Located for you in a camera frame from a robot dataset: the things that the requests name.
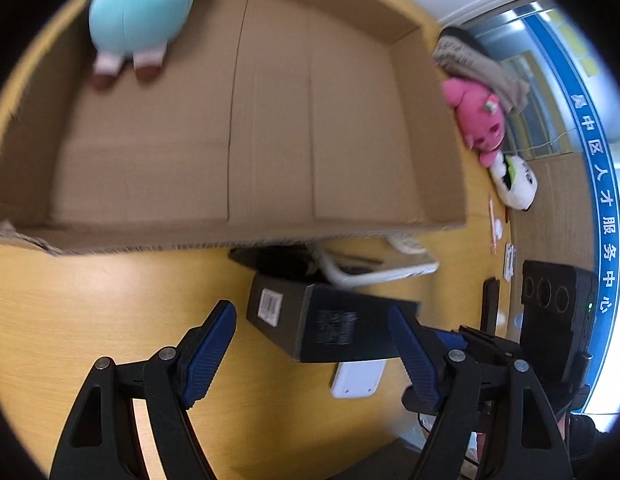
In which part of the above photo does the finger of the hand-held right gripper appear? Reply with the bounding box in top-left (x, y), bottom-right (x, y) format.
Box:
top-left (402, 367), bottom-right (510, 416)
top-left (426, 326), bottom-right (521, 360)

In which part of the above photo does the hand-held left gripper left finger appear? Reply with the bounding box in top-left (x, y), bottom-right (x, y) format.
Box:
top-left (50, 300), bottom-right (238, 480)

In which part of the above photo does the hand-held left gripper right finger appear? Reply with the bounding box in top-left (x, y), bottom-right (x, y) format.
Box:
top-left (388, 306), bottom-right (573, 480)

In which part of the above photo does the white power bank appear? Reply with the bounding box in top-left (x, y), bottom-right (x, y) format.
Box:
top-left (331, 360), bottom-right (385, 400)

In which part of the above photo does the white phone case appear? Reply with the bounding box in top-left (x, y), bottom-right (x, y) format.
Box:
top-left (310, 235), bottom-right (441, 289)

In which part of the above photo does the black rectangular box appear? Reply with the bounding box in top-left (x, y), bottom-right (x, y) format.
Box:
top-left (246, 274), bottom-right (421, 364)

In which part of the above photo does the cardboard box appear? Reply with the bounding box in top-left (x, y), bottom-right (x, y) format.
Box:
top-left (0, 0), bottom-right (468, 257)

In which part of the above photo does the person's right forearm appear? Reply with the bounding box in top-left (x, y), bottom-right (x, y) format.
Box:
top-left (557, 407), bottom-right (613, 480)

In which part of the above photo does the wooden desktop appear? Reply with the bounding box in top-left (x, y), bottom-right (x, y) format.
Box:
top-left (0, 0), bottom-right (516, 480)

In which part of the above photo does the flat black item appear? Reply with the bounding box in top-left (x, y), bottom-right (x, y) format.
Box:
top-left (482, 277), bottom-right (501, 334)

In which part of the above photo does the white green plush toy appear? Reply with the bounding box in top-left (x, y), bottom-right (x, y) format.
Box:
top-left (490, 152), bottom-right (538, 210)

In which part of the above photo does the pink plush toy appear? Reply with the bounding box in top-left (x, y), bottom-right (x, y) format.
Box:
top-left (442, 78), bottom-right (508, 167)

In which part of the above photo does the beige printed cloth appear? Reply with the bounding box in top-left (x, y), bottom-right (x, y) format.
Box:
top-left (432, 27), bottom-right (531, 117)

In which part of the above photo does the teal plush toy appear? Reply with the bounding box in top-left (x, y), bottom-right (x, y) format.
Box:
top-left (88, 0), bottom-right (231, 89)

